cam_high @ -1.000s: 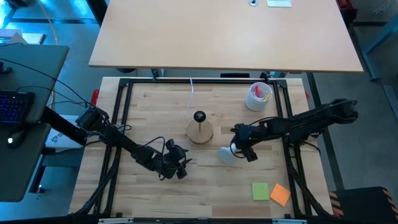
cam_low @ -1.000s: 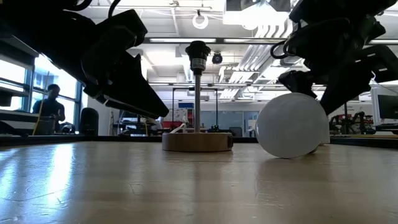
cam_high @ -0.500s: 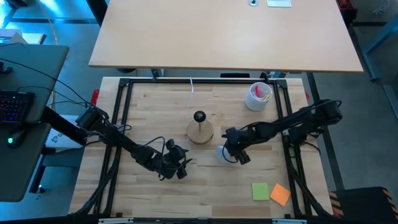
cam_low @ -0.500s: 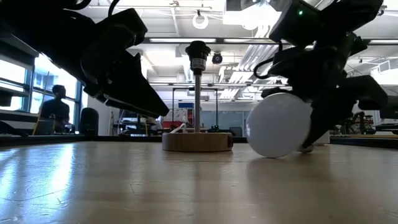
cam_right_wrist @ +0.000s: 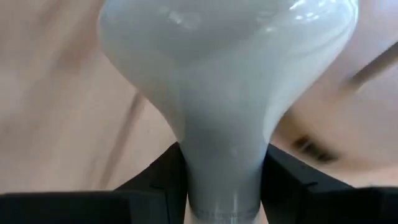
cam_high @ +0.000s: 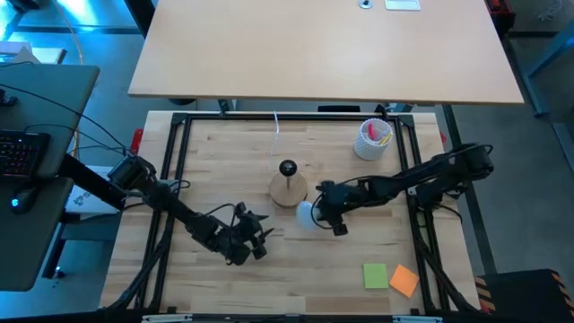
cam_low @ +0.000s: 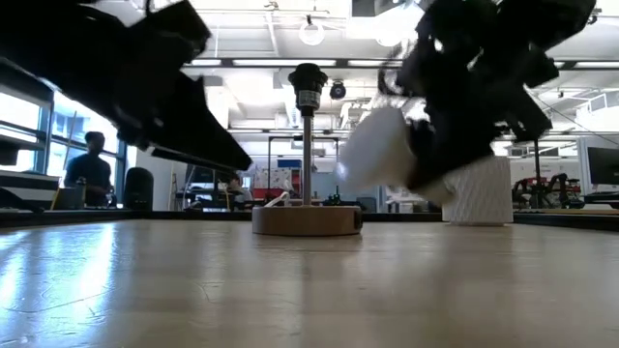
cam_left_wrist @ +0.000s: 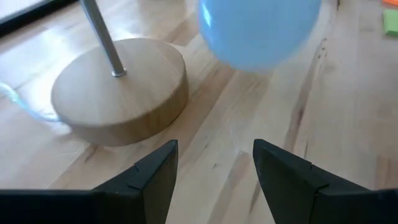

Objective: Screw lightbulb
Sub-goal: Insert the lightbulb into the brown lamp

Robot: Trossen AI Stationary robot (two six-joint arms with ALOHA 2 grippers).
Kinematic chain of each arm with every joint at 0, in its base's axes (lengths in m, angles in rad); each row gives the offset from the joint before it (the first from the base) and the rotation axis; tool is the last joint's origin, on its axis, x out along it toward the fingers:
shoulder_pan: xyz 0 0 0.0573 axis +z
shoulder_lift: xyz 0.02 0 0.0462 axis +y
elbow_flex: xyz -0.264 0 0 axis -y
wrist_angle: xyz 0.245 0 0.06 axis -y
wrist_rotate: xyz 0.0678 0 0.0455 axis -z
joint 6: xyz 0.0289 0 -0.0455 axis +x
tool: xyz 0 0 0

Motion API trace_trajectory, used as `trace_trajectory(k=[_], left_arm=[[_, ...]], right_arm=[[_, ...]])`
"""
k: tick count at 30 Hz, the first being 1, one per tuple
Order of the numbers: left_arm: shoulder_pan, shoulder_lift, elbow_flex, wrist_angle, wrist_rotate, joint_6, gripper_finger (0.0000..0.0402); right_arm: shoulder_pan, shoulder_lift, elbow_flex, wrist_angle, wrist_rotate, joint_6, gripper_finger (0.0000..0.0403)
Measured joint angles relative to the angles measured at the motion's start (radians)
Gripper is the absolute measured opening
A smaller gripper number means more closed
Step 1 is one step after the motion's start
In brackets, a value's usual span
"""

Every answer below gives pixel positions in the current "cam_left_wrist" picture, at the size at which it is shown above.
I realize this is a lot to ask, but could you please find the wooden base table lamp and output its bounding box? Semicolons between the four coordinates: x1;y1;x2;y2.
50;0;190;147

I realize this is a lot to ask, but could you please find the black aluminium table frame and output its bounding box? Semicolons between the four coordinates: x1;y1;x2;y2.
0;0;77;36

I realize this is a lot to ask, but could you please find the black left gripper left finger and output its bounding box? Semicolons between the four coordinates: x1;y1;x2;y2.
0;139;179;224

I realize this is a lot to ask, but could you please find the clear lamp cord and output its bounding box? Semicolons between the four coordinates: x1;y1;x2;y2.
0;82;62;123

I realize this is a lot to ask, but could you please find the white lightbulb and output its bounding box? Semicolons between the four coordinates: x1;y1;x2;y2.
198;0;323;73

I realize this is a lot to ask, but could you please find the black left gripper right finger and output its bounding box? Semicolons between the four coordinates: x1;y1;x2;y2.
252;138;398;224

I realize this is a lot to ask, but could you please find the green sticky note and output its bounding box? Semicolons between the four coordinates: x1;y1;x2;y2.
382;8;398;37

